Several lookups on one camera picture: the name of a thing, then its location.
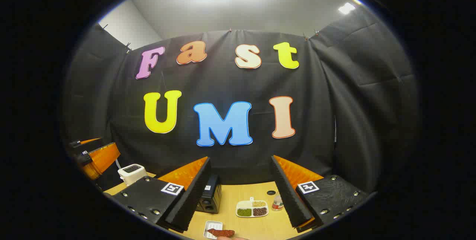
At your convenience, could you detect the small ceiling light panel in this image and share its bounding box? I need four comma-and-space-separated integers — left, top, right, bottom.
338, 2, 356, 15

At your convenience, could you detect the black electric oven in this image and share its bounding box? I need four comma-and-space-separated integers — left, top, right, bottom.
195, 174, 222, 214

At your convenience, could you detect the dark red meat slice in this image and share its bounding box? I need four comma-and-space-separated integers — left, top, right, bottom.
207, 228, 235, 237

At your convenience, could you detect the white rectangular tray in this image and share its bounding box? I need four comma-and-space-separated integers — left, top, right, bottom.
203, 220, 223, 240

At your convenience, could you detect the white toaster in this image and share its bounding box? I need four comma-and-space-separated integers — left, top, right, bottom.
118, 164, 147, 187

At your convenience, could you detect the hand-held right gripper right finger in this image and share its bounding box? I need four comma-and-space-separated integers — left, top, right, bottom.
270, 155, 369, 233

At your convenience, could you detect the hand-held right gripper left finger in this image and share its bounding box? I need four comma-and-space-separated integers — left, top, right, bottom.
112, 156, 212, 232

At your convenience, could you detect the black backdrop cloth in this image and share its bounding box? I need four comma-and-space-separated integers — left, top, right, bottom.
63, 8, 419, 196

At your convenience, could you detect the white divided plate of beans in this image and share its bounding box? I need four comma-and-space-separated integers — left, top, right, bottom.
236, 197, 269, 218

